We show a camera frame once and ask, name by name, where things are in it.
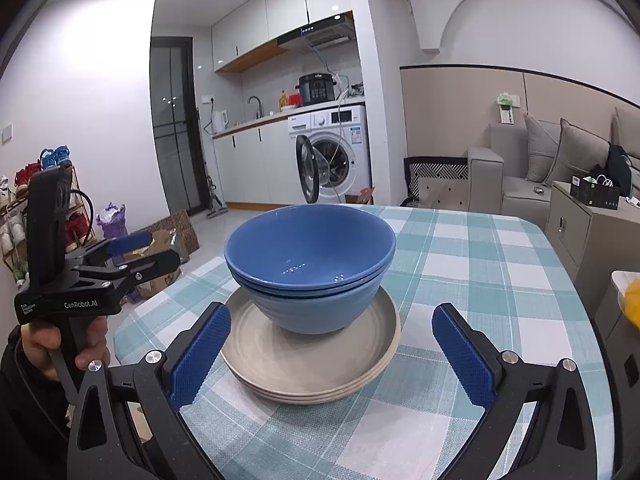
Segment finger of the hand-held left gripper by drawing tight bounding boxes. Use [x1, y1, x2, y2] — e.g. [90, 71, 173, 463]
[72, 231, 154, 273]
[80, 248, 181, 287]

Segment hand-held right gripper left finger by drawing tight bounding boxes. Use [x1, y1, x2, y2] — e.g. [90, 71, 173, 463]
[67, 301, 233, 480]

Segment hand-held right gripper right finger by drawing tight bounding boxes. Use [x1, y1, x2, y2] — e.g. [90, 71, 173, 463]
[431, 302, 601, 480]

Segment beige ribbed plate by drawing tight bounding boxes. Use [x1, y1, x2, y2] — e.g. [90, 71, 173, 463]
[235, 355, 396, 406]
[220, 285, 402, 388]
[222, 340, 401, 398]

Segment blue bowl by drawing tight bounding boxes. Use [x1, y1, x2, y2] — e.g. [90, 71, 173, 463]
[223, 204, 397, 291]
[240, 270, 386, 336]
[230, 260, 393, 300]

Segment person's left hand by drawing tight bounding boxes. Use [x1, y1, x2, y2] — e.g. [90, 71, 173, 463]
[19, 314, 111, 382]

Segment brown cardboard box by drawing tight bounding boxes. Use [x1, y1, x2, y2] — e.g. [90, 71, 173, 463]
[122, 245, 183, 301]

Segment purple bag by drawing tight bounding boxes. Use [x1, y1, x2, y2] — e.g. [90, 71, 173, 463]
[95, 202, 132, 241]

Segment flat patterned cardboard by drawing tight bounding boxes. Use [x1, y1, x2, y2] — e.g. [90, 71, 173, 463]
[132, 210, 201, 266]

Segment wooden shoe rack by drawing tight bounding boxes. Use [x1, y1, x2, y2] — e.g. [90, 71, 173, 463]
[0, 162, 83, 281]

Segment red shoe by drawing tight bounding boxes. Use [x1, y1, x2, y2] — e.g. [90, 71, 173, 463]
[14, 162, 43, 188]

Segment upright vacuum cleaner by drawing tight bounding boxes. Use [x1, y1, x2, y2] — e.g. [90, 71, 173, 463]
[197, 107, 228, 218]

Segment teal checked tablecloth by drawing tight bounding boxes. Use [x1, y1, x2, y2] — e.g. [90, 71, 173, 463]
[112, 204, 608, 480]

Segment dark glass door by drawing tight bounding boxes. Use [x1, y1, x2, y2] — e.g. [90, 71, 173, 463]
[150, 36, 211, 212]

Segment white kitchen base cabinet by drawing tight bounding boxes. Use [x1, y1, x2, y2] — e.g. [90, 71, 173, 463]
[212, 119, 301, 207]

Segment beige bedside cabinet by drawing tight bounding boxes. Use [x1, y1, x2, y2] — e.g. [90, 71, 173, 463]
[544, 180, 640, 291]

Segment black and white patterned rug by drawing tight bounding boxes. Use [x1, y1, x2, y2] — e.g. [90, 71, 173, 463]
[403, 156, 471, 211]

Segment yellow plastic bag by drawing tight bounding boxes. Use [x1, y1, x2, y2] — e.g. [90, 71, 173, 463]
[617, 280, 640, 333]

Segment white side table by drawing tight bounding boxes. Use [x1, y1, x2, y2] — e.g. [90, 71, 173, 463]
[595, 269, 640, 341]

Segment beige sofa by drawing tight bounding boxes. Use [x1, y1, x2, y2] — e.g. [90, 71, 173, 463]
[467, 105, 640, 216]

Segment black boxes with blue edge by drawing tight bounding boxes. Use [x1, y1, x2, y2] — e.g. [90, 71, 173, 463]
[570, 176, 621, 209]

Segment grey cushion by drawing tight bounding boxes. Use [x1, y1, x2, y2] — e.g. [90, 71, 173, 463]
[522, 112, 563, 183]
[542, 119, 613, 188]

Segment black pressure cooker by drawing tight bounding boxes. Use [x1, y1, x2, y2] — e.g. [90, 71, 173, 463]
[297, 74, 337, 107]

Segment white washing machine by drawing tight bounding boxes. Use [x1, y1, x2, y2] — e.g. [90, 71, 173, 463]
[287, 104, 373, 206]

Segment dark clothing pile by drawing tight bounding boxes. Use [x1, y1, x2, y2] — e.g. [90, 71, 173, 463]
[606, 144, 633, 196]

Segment black range hood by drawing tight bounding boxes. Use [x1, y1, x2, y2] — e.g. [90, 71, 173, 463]
[276, 14, 357, 51]

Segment black cable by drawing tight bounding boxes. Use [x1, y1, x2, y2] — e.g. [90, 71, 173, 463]
[70, 189, 97, 251]

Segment white wall remote holder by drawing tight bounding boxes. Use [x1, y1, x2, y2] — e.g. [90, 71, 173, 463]
[496, 92, 517, 126]

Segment white kitchen wall cabinet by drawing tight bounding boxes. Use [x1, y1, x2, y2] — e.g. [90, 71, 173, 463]
[211, 0, 353, 73]

